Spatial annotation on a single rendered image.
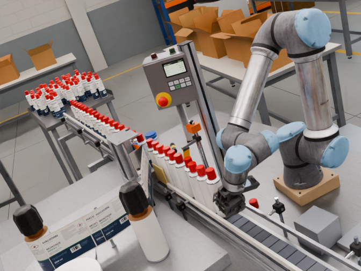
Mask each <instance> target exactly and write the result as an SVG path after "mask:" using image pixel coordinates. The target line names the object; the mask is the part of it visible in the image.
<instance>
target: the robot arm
mask: <svg viewBox="0 0 361 271"><path fill-rule="evenodd" d="M330 35H331V24H330V21H329V19H328V17H327V15H326V14H325V13H324V12H322V11H321V10H319V9H301V10H295V11H286V12H278V13H275V14H274V15H272V16H271V17H269V18H268V19H267V20H266V21H265V22H264V23H263V25H262V26H261V28H260V29H259V30H258V32H257V34H256V36H255V38H254V40H253V43H252V46H251V49H250V50H251V52H252V55H251V58H250V61H249V63H248V66H247V70H246V72H245V75H244V78H243V81H242V84H241V86H240V89H239V93H238V95H237V98H236V101H235V104H234V107H233V109H232V112H231V115H230V118H229V121H228V124H227V127H226V128H222V129H221V130H220V131H219V132H218V133H217V135H216V143H217V145H218V146H219V147H220V148H221V149H224V150H225V151H227V152H226V156H225V159H224V168H223V176H222V185H221V186H220V187H218V191H217V192H216V193H214V194H213V202H215V204H216V205H217V207H218V208H219V211H221V212H222V213H224V214H225V215H226V218H229V217H231V216H232V215H236V214H238V213H239V212H241V211H243V210H244V209H245V208H246V203H245V201H246V199H245V196H244V194H243V193H244V192H247V191H251V190H254V189H257V188H258V186H259V185H260V183H259V182H258V181H257V180H256V179H255V178H254V177H253V176H252V175H249V176H248V173H249V172H250V171H251V170H252V169H254V168H255V167H256V166H257V165H258V164H260V163H261V162H262V161H264V160H265V159H267V158H268V157H269V156H271V155H272V154H273V153H274V152H275V151H276V150H277V149H278V148H279V151H280V155H281V158H282V161H283V164H284V172H283V180H284V183H285V185H286V186H287V187H289V188H291V189H295V190H303V189H308V188H311V187H313V186H315V185H317V184H319V183H320V182H321V181H322V179H323V171H322V168H321V167H320V166H322V167H323V168H326V167H327V168H337V167H339V166H340V165H341V164H342V163H343V162H344V160H345V159H346V157H347V155H348V152H349V141H348V139H347V138H346V137H345V136H343V135H340V132H339V128H338V126H337V125H336V124H334V123H333V119H332V115H331V109H330V103H329V97H328V90H327V84H326V78H325V74H324V67H323V61H322V53H323V52H324V51H325V50H326V46H325V45H326V44H327V43H328V42H329V40H330ZM285 48H286V50H287V56H288V58H289V59H291V60H292V61H294V65H295V71H296V75H297V80H298V85H299V91H300V96H301V101H302V107H303V111H304V116H305V121H306V125H305V123H303V122H293V123H289V124H287V125H284V126H283V127H281V128H280V129H279V130H278V131H277V132H276V135H275V134H274V133H273V132H271V131H269V130H264V131H262V132H260V133H259V134H251V133H248V132H249V129H250V126H251V123H252V120H253V118H254V115H255V112H256V109H257V106H258V103H259V100H260V98H261V95H262V92H263V89H264V86H265V83H266V81H267V78H268V75H269V72H270V69H271V66H272V63H273V61H274V60H275V59H277V58H278V55H279V53H280V51H281V50H282V49H285ZM214 197H216V199H214Z"/></svg>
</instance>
